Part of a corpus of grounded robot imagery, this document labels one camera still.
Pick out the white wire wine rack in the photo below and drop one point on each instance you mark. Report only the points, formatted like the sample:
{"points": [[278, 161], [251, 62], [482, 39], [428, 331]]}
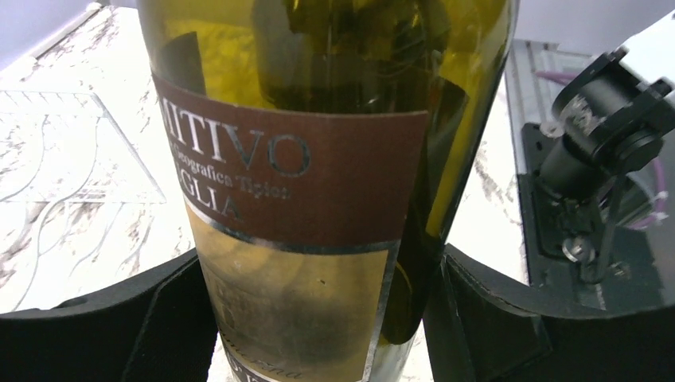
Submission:
{"points": [[77, 202]]}

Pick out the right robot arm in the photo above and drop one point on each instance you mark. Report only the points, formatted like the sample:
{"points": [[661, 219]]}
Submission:
{"points": [[608, 121]]}

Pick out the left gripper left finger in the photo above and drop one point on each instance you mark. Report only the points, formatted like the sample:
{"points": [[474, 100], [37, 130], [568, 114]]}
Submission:
{"points": [[157, 325]]}

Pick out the green wine bottle brown label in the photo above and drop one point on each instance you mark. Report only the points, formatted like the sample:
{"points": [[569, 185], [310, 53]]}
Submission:
{"points": [[322, 148]]}

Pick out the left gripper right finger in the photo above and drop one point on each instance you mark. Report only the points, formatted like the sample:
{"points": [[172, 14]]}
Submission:
{"points": [[481, 325]]}

